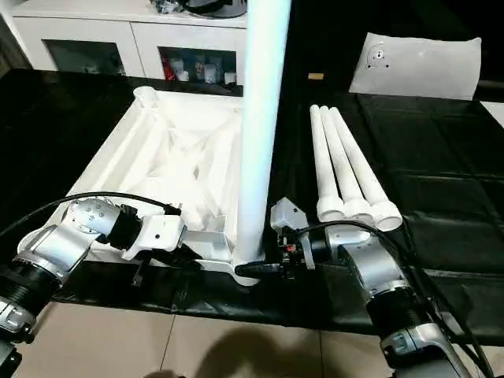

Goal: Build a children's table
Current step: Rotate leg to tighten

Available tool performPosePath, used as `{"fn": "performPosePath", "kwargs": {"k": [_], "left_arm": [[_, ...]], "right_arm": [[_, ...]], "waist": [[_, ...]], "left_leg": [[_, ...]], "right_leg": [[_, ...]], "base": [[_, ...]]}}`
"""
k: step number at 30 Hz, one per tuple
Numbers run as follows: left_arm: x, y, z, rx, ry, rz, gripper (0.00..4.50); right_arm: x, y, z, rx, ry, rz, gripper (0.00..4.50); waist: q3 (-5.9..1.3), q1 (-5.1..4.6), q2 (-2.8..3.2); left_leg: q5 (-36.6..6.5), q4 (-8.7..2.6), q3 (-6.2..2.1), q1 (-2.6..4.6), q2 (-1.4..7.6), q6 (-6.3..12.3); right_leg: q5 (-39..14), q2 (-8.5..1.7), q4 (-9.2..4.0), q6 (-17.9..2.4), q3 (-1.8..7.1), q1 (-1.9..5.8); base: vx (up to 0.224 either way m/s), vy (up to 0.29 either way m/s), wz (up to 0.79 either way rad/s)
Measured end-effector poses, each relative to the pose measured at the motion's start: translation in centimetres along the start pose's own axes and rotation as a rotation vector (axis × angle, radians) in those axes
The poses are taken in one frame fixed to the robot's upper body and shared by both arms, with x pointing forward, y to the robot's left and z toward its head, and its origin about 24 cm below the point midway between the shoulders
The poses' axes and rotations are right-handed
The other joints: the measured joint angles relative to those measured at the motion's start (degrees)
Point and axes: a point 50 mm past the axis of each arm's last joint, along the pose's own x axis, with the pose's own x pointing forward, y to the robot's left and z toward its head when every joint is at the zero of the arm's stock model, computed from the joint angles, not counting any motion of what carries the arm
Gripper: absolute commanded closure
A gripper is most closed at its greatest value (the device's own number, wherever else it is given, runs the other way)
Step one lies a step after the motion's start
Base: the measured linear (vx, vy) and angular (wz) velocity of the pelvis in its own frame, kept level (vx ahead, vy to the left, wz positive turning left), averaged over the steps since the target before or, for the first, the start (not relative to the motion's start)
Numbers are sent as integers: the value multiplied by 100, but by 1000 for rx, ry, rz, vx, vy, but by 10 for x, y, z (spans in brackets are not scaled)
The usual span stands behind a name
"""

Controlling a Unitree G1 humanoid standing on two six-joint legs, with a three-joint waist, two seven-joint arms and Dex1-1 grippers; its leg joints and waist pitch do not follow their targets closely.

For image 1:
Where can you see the white plastic table leg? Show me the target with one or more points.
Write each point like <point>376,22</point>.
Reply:
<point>346,169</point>
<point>325,165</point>
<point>366,173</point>
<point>260,118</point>

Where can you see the white plastic table top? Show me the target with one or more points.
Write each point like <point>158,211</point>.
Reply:
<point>130,157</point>

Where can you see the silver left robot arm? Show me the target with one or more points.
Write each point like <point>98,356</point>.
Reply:
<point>59,240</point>

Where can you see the black table mat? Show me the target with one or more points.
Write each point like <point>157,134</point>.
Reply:
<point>441,177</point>

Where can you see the small gold label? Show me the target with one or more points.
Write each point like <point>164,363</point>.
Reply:
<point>316,75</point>

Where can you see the black cabinet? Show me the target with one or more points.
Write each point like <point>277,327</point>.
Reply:
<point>323,39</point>

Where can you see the white cabinet with glass doors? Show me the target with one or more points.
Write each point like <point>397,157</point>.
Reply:
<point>138,31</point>

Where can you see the white plastic seat panel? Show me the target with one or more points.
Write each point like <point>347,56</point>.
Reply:
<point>425,67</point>

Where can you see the white flat board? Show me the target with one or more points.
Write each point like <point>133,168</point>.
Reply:
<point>494,112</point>

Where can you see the dark helmet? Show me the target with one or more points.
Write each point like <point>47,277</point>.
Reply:
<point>216,8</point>

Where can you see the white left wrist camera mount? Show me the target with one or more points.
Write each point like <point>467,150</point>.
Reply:
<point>157,234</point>

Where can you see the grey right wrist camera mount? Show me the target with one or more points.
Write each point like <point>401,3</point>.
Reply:
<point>285,214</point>

